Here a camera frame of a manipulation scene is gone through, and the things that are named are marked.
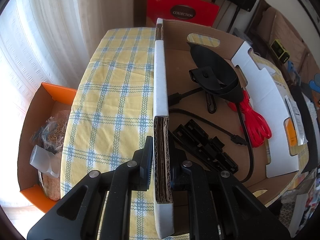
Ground brown cardboard tray box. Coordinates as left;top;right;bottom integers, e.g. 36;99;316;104
153;19;299;238

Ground clear plastic cup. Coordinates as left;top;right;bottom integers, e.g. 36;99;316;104
29;145;61;178

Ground plastic bag of snacks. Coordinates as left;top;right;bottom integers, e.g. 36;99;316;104
29;110;70;154

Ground yellow blue plaid tablecloth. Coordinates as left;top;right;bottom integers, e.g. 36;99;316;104
60;27;311;240

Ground orange hard drive box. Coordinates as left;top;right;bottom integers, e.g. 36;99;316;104
284;118;298;147

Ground white instruction leaflets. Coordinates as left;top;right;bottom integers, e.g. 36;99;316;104
285;95;308;146

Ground orange cardboard box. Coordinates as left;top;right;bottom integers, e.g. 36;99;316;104
17;83;76;213

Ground yellow green small device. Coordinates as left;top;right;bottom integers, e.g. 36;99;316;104
270;39;290;64

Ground white sheer curtain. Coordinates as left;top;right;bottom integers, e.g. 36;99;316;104
1;0;133;207

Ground brown cushioned sofa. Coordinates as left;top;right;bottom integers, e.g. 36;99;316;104
245;0;319;83

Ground red collection gift bag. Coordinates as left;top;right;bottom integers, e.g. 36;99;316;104
146;0;220;27

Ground black plastic bracket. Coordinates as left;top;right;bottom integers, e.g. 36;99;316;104
173;119;239;174

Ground black power cable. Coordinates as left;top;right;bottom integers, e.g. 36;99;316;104
166;87;255;183

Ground black pouch with strap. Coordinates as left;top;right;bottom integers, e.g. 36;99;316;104
188;43;244;113

